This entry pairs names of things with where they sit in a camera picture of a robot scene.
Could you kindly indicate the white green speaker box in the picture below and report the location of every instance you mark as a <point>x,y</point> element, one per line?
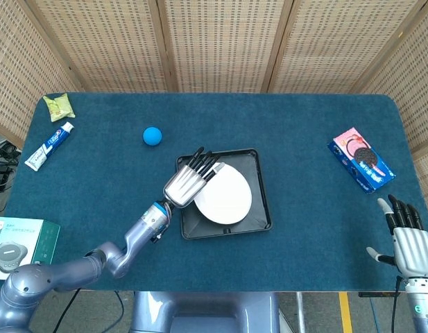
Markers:
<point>19,243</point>

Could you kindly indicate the blue ball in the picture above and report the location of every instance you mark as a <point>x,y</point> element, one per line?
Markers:
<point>152,135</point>

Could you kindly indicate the black square plastic tray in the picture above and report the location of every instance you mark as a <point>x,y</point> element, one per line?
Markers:
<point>258,184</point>

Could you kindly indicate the blue-grey robot torso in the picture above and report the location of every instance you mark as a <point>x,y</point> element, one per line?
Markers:
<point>206,312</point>

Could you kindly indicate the blue pink cookie box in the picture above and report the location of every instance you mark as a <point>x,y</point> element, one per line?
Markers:
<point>361,164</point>

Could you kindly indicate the blue felt table cover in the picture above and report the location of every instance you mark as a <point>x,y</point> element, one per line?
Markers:
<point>304,249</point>

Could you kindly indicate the white round plate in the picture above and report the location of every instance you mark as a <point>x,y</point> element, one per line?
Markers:
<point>225,197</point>

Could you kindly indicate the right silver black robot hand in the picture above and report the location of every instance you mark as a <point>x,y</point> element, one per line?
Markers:
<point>409,249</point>

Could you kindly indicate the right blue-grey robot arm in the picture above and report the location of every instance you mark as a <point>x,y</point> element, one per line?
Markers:
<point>421,307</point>

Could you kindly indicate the metal table leg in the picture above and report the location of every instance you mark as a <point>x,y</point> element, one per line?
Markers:
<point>300,312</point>

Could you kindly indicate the white blue toothpaste tube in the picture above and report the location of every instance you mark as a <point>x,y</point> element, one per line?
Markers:
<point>49,146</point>

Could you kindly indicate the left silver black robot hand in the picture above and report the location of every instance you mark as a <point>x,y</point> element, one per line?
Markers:
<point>187,184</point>

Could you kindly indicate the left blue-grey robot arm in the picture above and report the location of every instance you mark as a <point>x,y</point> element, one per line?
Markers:
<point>95,263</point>

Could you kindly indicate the wooden woven folding screen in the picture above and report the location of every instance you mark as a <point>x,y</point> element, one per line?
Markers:
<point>213,45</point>

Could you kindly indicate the green snack packet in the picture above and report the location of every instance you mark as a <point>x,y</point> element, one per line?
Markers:
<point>59,107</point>

